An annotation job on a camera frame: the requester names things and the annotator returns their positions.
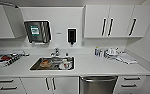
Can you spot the stainless steel dishwasher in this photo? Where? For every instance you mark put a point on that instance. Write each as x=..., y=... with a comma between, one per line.
x=98, y=86

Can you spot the small sink soap pump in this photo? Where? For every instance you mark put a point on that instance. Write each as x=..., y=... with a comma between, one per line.
x=66, y=54

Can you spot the black soap dispenser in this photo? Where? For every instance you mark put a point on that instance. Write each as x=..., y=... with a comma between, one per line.
x=72, y=35

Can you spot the white cup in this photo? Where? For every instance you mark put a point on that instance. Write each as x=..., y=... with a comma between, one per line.
x=66, y=65

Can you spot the chrome faucet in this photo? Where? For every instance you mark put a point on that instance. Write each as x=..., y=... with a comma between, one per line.
x=56, y=51

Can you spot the blue label bottle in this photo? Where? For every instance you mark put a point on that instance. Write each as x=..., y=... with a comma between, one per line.
x=96, y=51

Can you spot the steel kitchen sink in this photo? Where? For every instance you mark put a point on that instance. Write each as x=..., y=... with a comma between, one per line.
x=56, y=60

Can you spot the small white bottle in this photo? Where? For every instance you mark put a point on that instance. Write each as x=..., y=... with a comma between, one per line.
x=101, y=53

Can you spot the orange bowl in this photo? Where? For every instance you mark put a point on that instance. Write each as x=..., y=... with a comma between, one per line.
x=46, y=63

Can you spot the white containers cluster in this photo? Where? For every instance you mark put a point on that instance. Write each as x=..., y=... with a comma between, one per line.
x=111, y=52

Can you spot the paper towel dispenser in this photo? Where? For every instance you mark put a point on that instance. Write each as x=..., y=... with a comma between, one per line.
x=36, y=31

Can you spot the white under-sink cabinet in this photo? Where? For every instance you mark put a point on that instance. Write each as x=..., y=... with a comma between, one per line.
x=36, y=87

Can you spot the white narrow drawer unit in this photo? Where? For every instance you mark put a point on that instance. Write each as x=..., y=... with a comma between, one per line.
x=131, y=85

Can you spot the white drawer unit beside microwave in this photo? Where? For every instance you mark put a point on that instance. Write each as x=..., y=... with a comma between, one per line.
x=6, y=86

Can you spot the white three-door wall cabinet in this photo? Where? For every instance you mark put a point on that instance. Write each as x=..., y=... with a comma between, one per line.
x=119, y=20

